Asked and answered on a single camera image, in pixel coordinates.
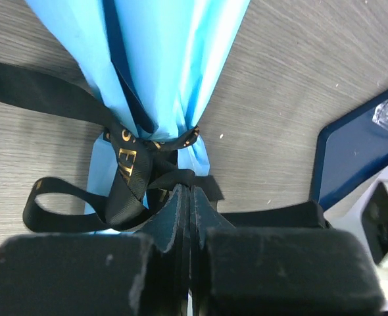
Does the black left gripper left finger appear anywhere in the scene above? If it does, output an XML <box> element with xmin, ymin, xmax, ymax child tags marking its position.
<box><xmin>0</xmin><ymin>186</ymin><xmax>189</xmax><ymax>315</ymax></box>

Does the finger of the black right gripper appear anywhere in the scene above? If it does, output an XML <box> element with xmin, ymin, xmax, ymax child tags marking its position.
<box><xmin>222</xmin><ymin>201</ymin><xmax>331</xmax><ymax>228</ymax></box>

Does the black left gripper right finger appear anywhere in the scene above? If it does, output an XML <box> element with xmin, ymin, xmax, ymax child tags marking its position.
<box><xmin>190</xmin><ymin>188</ymin><xmax>385</xmax><ymax>315</ymax></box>

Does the black printed ribbon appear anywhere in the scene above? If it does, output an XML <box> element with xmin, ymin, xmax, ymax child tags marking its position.
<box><xmin>0</xmin><ymin>63</ymin><xmax>223</xmax><ymax>233</ymax></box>

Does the large blue wrapping paper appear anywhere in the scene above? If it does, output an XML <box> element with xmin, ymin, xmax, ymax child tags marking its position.
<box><xmin>28</xmin><ymin>1</ymin><xmax>249</xmax><ymax>215</ymax></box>

